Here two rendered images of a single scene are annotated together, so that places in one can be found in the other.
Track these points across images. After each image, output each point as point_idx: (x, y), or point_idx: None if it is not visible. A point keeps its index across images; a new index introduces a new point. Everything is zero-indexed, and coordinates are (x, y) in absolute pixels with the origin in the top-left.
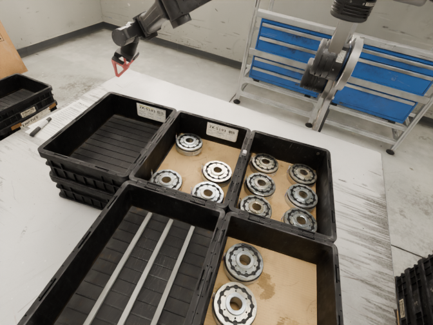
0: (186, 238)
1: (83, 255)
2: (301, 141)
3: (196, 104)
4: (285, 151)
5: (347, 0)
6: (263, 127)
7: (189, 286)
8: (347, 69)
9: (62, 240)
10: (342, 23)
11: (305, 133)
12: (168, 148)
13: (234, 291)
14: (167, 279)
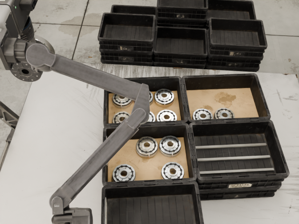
0: (203, 147)
1: None
2: (46, 113)
3: (12, 223)
4: (107, 107)
5: (28, 30)
6: (34, 146)
7: (224, 138)
8: (52, 51)
9: None
10: (31, 40)
11: (31, 112)
12: None
13: (220, 116)
14: (227, 149)
